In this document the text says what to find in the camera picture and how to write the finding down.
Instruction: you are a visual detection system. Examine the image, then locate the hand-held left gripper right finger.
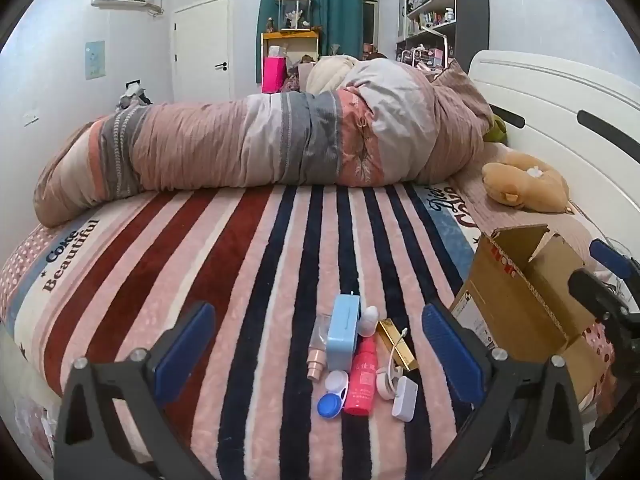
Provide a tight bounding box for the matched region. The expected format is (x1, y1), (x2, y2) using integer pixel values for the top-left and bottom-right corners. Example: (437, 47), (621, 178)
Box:
(421, 303), (586, 480)

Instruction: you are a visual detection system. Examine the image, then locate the small white roll-on bottle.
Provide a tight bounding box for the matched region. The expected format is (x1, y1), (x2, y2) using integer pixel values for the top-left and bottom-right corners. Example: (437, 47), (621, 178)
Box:
(361, 306), (381, 341)

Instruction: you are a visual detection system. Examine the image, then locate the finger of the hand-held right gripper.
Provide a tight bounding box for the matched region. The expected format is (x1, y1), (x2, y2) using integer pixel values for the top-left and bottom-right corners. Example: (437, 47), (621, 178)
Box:
(589, 239), (640, 286)
(569, 267), (640, 319)

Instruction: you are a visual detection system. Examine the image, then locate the gold rectangular tube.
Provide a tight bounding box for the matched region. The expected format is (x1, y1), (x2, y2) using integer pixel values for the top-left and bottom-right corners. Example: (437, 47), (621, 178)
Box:
(376, 317), (420, 372)

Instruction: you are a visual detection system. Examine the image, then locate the pink grey rolled duvet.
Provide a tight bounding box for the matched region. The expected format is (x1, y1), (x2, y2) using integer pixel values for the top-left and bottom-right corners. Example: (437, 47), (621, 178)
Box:
(34, 57), (506, 228)

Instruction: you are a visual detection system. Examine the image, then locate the pale blue wall poster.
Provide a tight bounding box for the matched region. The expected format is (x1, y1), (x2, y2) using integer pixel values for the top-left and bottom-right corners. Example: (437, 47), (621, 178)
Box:
(85, 40), (106, 81)

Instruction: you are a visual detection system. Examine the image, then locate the white charger plug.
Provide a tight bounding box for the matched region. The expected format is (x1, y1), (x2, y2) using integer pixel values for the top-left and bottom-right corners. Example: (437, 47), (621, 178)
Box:
(391, 379), (418, 420)

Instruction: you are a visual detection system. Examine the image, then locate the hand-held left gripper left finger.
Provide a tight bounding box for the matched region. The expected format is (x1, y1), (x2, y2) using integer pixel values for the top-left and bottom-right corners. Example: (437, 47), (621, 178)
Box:
(52, 301), (217, 480)

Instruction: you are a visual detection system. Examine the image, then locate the white door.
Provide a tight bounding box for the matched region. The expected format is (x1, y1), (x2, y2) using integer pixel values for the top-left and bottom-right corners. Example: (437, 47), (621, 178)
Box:
(173, 0), (232, 103)

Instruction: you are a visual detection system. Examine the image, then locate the bright pink bag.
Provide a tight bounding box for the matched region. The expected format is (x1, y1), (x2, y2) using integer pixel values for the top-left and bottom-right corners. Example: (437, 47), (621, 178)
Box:
(263, 56), (287, 94)

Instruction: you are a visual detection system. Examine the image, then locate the green curtain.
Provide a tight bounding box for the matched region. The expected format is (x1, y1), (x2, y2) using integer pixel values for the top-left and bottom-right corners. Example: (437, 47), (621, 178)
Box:
(256, 0), (365, 83)

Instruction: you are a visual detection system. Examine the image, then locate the window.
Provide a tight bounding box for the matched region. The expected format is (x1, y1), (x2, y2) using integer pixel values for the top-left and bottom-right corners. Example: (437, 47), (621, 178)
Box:
(361, 0), (381, 46)

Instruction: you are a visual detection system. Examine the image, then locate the yellow wooden shelf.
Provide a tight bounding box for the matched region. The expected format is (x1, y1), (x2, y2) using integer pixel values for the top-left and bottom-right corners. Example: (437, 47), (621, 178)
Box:
(261, 30), (321, 83)

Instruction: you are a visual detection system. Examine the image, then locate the pale gift bag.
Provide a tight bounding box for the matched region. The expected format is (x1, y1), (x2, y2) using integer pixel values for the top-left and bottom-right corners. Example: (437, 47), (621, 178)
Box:
(286, 57), (317, 93)

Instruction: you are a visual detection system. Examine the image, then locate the white cable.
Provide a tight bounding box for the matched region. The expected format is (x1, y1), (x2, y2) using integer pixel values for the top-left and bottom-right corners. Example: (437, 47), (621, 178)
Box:
(375, 327), (410, 401)

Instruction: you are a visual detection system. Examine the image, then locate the floral bed sheet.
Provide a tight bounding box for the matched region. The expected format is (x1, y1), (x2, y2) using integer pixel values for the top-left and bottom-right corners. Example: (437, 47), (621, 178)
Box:
(0, 330), (68, 466)

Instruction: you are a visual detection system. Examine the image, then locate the glass display case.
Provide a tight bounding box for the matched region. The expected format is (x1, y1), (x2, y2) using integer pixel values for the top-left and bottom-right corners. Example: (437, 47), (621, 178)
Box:
(275, 0), (316, 32)

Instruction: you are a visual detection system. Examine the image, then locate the pink spray bottle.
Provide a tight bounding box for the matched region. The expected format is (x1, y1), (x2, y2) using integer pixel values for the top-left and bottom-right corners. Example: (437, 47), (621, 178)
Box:
(344, 336), (377, 416)

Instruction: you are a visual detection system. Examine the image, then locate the white bed headboard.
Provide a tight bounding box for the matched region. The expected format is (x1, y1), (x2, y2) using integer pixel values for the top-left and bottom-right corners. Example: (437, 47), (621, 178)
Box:
(467, 50), (640, 281)

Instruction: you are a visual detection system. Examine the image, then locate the dark luggage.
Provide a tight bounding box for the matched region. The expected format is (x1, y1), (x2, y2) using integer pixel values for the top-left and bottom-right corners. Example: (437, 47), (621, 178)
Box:
(116, 79), (153, 111)

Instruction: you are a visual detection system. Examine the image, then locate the cream knitted cushion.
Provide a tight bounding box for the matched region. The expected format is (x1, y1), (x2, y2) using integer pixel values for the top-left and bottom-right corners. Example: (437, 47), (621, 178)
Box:
(306, 55), (361, 93)

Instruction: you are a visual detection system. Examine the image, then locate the light blue plastic case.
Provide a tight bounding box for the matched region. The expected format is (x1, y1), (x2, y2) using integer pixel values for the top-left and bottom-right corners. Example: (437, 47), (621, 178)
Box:
(326, 292), (362, 372)

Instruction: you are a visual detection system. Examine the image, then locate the green plush toy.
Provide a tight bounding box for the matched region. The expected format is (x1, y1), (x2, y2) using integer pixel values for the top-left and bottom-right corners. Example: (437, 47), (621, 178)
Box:
(482, 112), (508, 146)

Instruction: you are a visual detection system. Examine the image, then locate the brown plush toy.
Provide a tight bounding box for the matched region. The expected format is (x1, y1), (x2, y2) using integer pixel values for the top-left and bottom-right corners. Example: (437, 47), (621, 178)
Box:
(481, 152), (571, 213)

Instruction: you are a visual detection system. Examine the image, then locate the pink storage box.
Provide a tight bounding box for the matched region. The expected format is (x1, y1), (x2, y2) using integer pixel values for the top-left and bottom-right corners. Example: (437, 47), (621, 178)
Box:
(415, 48), (447, 69)

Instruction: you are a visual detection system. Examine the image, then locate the striped plush blanket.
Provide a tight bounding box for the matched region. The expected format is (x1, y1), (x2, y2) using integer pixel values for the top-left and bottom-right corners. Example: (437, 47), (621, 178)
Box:
(0, 182), (481, 480)

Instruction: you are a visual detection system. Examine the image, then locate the brown cardboard box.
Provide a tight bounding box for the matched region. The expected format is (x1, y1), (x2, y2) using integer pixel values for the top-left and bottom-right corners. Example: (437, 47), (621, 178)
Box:
(449, 224), (608, 403)

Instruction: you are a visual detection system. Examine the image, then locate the cluttered bookshelf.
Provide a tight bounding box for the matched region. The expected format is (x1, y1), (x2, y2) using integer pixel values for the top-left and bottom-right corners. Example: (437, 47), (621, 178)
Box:
(395, 0), (488, 68)

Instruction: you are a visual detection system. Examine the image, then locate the blue white contact lens case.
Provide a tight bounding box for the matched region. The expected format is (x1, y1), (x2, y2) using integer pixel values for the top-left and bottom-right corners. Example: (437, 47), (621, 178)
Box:
(317, 370), (353, 418)

